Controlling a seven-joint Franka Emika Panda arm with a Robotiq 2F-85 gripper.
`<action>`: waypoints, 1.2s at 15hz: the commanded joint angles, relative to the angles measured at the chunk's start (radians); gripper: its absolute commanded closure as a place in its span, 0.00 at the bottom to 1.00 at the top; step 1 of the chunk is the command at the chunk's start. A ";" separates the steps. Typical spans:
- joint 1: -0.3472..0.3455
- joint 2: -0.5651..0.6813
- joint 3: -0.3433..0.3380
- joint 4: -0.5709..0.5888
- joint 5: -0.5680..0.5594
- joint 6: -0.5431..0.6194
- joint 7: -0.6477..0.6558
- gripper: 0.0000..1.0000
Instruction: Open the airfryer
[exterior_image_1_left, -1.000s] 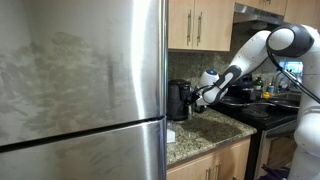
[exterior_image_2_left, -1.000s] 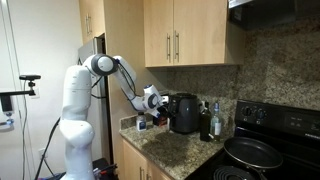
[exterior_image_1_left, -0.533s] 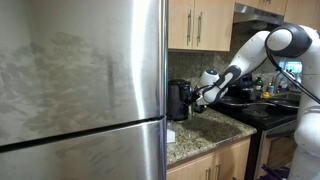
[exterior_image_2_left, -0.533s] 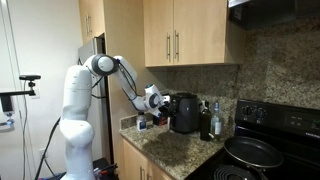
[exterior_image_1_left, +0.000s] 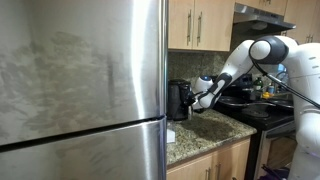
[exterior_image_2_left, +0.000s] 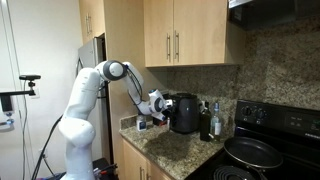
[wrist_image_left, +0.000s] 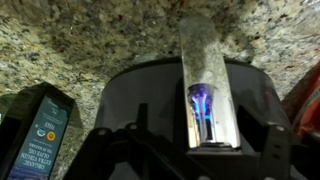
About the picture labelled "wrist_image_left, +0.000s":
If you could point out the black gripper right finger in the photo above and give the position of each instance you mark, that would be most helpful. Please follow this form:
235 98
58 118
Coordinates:
278 150

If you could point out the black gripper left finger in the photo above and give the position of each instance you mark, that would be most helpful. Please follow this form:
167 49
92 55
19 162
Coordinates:
133 150

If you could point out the black coffee maker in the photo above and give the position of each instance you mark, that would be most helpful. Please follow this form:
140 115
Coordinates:
150 90

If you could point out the red packaged item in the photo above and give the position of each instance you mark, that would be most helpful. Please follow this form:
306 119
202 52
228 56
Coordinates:
305 103

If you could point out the dark olive oil bottle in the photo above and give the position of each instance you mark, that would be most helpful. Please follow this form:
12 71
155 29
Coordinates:
43 140

